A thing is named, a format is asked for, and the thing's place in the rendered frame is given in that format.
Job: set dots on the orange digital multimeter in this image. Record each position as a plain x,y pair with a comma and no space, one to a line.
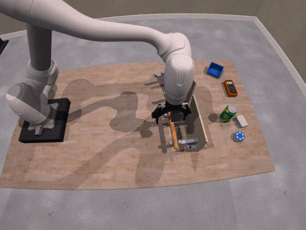
230,88

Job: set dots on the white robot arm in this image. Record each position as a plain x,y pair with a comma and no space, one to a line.
29,99

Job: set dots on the green drink can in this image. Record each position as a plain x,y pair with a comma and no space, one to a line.
228,113

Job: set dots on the blue plastic bin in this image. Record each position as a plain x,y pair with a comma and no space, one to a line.
215,69

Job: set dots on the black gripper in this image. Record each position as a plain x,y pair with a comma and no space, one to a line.
162,109

